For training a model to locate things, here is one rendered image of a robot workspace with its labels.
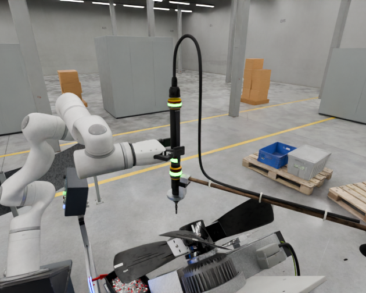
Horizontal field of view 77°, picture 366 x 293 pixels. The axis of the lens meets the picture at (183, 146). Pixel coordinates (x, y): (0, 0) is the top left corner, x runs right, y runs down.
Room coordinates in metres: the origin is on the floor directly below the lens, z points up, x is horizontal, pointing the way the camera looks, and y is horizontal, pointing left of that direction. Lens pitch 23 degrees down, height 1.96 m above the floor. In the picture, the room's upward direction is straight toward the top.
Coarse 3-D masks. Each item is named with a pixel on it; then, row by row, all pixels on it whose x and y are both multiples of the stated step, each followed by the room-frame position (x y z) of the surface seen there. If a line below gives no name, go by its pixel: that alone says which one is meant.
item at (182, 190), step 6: (186, 174) 0.71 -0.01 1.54; (180, 180) 0.69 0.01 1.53; (186, 180) 0.68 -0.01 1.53; (180, 186) 0.69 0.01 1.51; (186, 186) 0.69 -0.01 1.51; (168, 192) 0.72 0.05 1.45; (180, 192) 0.69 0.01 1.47; (168, 198) 0.70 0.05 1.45; (174, 198) 0.69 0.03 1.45; (180, 198) 0.69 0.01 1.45
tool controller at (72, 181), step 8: (72, 168) 1.29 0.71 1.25; (64, 176) 1.24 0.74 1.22; (72, 176) 1.19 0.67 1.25; (64, 184) 1.26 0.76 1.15; (72, 184) 1.10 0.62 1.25; (80, 184) 1.11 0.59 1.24; (72, 192) 1.06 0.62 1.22; (80, 192) 1.08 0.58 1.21; (72, 200) 1.06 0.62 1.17; (80, 200) 1.08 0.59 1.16; (72, 208) 1.06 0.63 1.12; (80, 208) 1.07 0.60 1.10
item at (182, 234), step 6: (162, 234) 0.55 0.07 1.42; (168, 234) 0.55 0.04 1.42; (174, 234) 0.56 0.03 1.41; (180, 234) 0.57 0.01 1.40; (186, 234) 0.58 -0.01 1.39; (192, 234) 0.61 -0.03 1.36; (192, 240) 0.51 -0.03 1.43; (198, 240) 0.52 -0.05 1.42; (204, 240) 0.62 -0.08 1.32; (216, 246) 0.53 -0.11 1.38; (222, 246) 0.50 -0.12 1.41
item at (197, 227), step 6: (192, 222) 0.77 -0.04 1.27; (198, 222) 0.78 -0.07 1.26; (180, 228) 0.77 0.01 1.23; (186, 228) 0.76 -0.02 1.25; (198, 228) 0.75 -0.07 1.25; (204, 228) 0.77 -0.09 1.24; (204, 234) 0.74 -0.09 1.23; (186, 240) 0.73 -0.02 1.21; (192, 246) 0.72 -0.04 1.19; (198, 246) 0.71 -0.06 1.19; (204, 246) 0.71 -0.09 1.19; (210, 246) 0.70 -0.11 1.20; (192, 252) 0.68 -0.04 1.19; (198, 252) 0.68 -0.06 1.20; (204, 252) 0.68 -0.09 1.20; (186, 258) 0.69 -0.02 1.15
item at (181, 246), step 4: (172, 240) 0.75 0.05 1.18; (176, 240) 0.75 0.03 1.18; (180, 240) 0.75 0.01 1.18; (168, 244) 0.73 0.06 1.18; (172, 244) 0.73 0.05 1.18; (180, 244) 0.73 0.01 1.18; (172, 248) 0.71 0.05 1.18; (176, 248) 0.71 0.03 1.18; (180, 248) 0.71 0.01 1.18; (184, 248) 0.71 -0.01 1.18; (176, 252) 0.69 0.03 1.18; (180, 252) 0.69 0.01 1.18; (184, 252) 0.69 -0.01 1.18; (176, 256) 0.67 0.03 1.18
